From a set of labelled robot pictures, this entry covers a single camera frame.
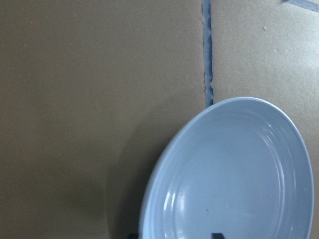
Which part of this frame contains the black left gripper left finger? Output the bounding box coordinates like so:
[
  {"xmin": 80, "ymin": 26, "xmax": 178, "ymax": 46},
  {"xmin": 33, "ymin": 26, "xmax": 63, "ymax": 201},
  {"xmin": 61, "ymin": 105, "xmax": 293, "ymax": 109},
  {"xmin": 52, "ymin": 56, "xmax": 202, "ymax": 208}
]
[{"xmin": 127, "ymin": 233, "xmax": 139, "ymax": 239}]

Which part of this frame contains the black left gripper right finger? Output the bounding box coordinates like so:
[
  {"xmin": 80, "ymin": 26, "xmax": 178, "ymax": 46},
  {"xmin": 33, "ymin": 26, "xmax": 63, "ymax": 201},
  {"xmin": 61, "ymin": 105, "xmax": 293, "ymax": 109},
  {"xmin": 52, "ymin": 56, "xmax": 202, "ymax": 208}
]
[{"xmin": 211, "ymin": 233, "xmax": 225, "ymax": 239}]

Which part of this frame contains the blue plate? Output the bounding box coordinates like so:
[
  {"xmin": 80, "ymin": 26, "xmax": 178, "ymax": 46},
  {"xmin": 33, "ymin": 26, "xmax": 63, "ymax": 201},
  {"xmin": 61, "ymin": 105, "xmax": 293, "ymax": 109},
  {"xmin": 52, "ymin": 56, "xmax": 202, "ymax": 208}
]
[{"xmin": 139, "ymin": 97, "xmax": 314, "ymax": 239}]

